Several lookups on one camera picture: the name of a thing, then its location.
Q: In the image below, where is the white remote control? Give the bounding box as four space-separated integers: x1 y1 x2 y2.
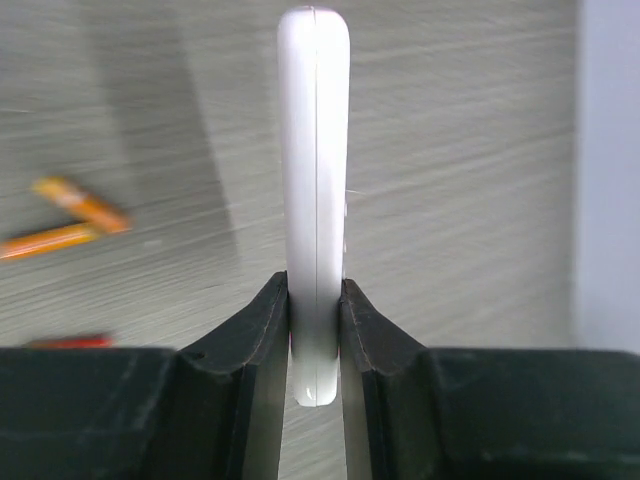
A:
277 6 351 407

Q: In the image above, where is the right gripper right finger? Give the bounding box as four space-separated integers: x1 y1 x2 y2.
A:
340 280 639 479

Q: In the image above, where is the red orange battery near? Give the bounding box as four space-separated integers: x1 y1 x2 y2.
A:
24 332 114 349

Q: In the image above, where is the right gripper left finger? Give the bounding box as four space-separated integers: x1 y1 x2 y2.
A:
1 272 288 479

